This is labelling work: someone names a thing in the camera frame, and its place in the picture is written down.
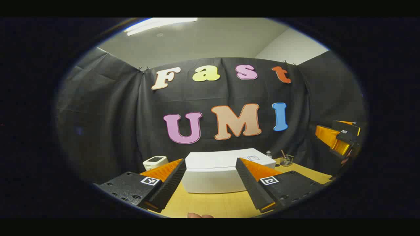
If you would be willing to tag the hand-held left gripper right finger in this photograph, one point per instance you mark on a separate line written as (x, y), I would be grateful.
(251, 186)

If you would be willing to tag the glass jar with stick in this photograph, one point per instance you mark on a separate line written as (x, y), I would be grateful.
(286, 161)

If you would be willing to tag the white toaster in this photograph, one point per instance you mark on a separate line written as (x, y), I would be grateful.
(155, 163)

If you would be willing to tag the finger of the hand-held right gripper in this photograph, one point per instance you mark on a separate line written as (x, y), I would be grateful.
(344, 135)
(346, 126)

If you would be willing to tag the small clear bottle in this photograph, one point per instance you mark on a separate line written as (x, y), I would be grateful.
(269, 154)

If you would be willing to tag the black backdrop cloth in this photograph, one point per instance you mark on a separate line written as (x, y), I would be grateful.
(115, 114)

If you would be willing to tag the white microwave oven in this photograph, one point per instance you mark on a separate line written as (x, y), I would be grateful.
(213, 170)

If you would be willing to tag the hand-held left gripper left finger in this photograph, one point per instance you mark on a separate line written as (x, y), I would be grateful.
(170, 186)

